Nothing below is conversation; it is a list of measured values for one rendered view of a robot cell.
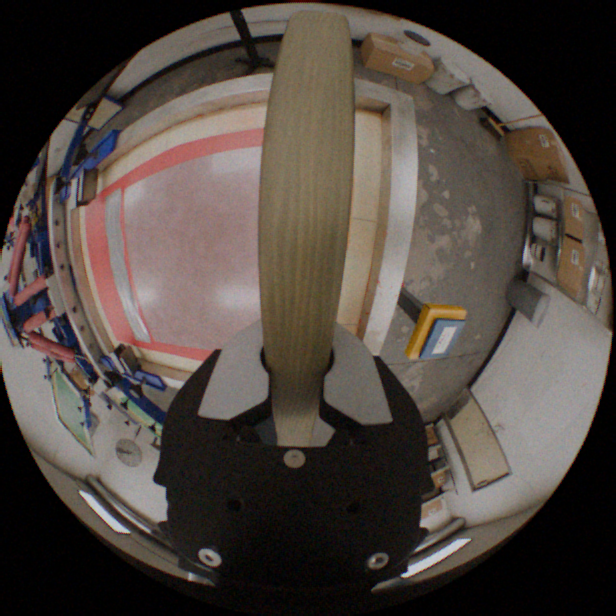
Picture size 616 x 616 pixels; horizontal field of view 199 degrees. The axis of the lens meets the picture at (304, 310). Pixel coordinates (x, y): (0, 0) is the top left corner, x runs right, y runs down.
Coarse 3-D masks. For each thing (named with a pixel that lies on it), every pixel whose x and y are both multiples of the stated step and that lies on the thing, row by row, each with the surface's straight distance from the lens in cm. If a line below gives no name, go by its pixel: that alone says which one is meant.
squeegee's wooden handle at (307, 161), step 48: (288, 48) 10; (336, 48) 10; (288, 96) 7; (336, 96) 7; (288, 144) 6; (336, 144) 6; (288, 192) 5; (336, 192) 6; (288, 240) 5; (336, 240) 6; (288, 288) 6; (336, 288) 6; (288, 336) 7; (288, 384) 9; (288, 432) 14
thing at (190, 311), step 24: (240, 264) 26; (144, 288) 40; (168, 288) 35; (192, 288) 32; (216, 288) 29; (240, 288) 28; (120, 312) 54; (144, 312) 44; (168, 312) 38; (192, 312) 34; (216, 312) 31; (240, 312) 30; (120, 336) 62; (168, 336) 42; (192, 336) 38; (216, 336) 34
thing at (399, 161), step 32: (192, 96) 34; (224, 96) 30; (256, 96) 30; (384, 96) 30; (128, 128) 44; (160, 128) 38; (384, 128) 30; (384, 160) 27; (416, 160) 27; (384, 192) 25; (384, 224) 24; (384, 256) 23; (384, 288) 25; (96, 320) 68; (384, 320) 27
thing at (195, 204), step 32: (256, 128) 29; (160, 160) 36; (192, 160) 31; (224, 160) 28; (256, 160) 26; (128, 192) 42; (160, 192) 34; (192, 192) 30; (224, 192) 27; (256, 192) 25; (96, 224) 54; (128, 224) 41; (160, 224) 33; (192, 224) 29; (224, 224) 26; (256, 224) 25; (96, 256) 56; (128, 256) 42; (160, 256) 34; (192, 256) 30; (224, 256) 27; (256, 256) 25
